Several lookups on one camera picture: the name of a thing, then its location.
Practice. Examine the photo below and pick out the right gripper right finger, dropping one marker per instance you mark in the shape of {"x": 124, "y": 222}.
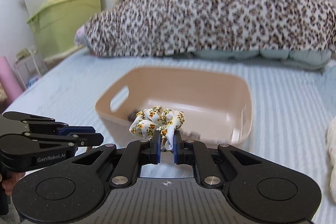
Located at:
{"x": 196, "y": 154}

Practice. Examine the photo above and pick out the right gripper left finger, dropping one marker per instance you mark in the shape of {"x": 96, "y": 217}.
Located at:
{"x": 130, "y": 160}

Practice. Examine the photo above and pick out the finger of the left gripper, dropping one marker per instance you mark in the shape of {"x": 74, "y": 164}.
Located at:
{"x": 86, "y": 139}
{"x": 63, "y": 129}

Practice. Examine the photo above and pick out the floral fabric scrunchie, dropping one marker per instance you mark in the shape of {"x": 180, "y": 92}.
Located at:
{"x": 165, "y": 121}

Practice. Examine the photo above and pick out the white blue paper box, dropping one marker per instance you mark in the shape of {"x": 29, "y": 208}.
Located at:
{"x": 193, "y": 135}

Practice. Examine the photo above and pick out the person's left hand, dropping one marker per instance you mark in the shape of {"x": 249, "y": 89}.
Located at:
{"x": 10, "y": 183}

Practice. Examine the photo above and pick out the beige plastic storage basket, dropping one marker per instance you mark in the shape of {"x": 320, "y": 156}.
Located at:
{"x": 216, "y": 105}

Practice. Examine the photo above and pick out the pink rolled mat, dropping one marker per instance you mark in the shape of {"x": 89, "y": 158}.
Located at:
{"x": 9, "y": 82}

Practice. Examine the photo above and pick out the pink fabric bundle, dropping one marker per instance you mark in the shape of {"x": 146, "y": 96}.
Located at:
{"x": 80, "y": 38}

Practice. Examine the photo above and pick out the green plastic storage bin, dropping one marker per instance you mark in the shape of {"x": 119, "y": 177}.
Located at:
{"x": 54, "y": 26}

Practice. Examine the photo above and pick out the blue striped bed sheet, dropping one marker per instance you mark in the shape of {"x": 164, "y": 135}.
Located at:
{"x": 291, "y": 109}

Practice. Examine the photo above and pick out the leopard print blanket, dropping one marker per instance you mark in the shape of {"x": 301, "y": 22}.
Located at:
{"x": 168, "y": 27}

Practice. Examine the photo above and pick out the white plush toy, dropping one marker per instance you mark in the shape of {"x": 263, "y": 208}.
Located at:
{"x": 331, "y": 148}

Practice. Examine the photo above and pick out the light green quilt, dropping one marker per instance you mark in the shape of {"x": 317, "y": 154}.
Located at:
{"x": 308, "y": 60}

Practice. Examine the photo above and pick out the white wire rack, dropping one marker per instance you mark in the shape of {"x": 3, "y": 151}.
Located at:
{"x": 30, "y": 66}

